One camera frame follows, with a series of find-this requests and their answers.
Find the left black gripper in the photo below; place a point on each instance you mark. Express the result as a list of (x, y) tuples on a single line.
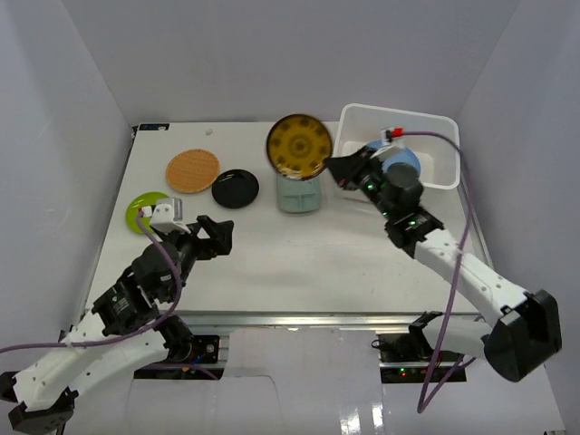
[(202, 240)]

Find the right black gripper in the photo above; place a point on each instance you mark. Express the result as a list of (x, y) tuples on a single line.
[(346, 170)]

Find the black round plate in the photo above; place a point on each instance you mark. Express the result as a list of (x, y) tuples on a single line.
[(235, 189)]

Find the yellow patterned black-rimmed plate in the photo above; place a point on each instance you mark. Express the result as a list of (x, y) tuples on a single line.
[(298, 145)]

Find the blue round plate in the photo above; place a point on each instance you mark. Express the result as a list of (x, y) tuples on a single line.
[(407, 157)]

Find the green round plate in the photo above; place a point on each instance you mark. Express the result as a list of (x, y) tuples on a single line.
[(145, 199)]

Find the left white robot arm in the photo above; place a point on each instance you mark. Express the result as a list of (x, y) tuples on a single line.
[(130, 326)]

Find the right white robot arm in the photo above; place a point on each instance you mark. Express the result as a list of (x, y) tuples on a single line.
[(520, 330)]

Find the white plastic bin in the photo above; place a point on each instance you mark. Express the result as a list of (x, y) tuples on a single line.
[(361, 124)]

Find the teal rectangular ceramic plate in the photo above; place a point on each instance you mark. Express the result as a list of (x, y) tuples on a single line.
[(298, 196)]

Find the orange woven round plate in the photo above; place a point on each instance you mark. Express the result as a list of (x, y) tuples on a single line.
[(192, 171)]

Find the dark label sticker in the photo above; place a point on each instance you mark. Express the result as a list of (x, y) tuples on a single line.
[(154, 127)]

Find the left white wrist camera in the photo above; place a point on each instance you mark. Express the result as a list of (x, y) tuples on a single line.
[(165, 216)]

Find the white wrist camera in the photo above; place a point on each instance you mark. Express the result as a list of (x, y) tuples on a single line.
[(392, 141), (165, 216)]

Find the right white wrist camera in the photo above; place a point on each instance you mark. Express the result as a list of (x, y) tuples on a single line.
[(392, 141)]

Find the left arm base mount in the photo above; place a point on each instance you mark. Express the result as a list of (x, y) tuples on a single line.
[(200, 357)]

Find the aluminium frame rail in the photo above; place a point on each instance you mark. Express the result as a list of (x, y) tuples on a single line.
[(295, 374)]

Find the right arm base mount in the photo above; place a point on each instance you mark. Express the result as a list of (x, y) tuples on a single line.
[(400, 362)]

